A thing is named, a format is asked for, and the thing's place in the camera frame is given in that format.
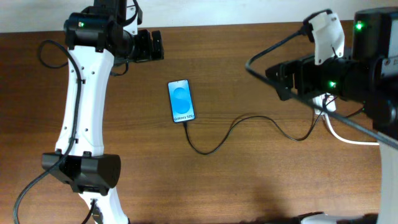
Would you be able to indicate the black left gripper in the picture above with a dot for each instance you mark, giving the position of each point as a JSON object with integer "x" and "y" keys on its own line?
{"x": 145, "y": 53}

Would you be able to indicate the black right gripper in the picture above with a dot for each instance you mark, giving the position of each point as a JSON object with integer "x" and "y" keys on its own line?
{"x": 308, "y": 70}

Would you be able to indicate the blue Galaxy smartphone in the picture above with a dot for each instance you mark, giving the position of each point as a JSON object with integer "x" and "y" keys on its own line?
{"x": 181, "y": 101}

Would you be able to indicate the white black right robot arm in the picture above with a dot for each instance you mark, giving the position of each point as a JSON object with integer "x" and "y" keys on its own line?
{"x": 366, "y": 74}

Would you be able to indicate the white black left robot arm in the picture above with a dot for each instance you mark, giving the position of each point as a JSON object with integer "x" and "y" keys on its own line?
{"x": 99, "y": 38}

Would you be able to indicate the white power strip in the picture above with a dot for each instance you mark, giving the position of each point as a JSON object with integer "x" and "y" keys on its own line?
{"x": 326, "y": 101}

